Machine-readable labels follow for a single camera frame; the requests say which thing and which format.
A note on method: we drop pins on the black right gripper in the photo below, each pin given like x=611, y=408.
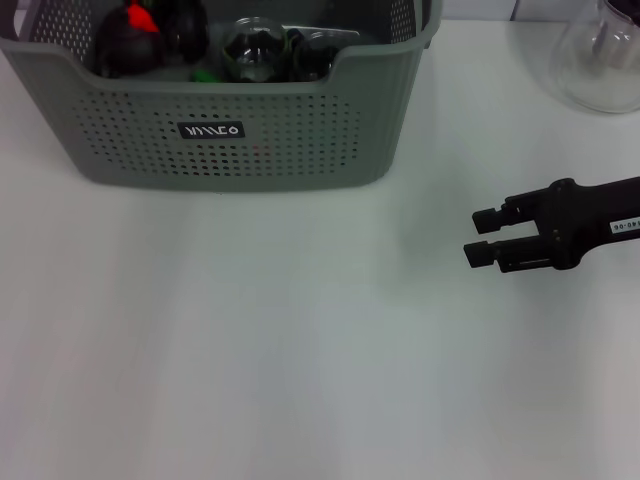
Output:
x=585, y=225

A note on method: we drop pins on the green building brick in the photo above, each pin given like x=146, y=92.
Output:
x=205, y=76

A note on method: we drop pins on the bright red large brick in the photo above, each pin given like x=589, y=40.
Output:
x=141, y=17

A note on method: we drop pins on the grey-green perforated storage bin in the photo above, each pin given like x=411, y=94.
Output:
x=280, y=150

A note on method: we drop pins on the clear glass carafe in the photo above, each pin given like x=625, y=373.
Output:
x=595, y=70

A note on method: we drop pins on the black cast iron teapot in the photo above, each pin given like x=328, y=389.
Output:
x=125, y=50

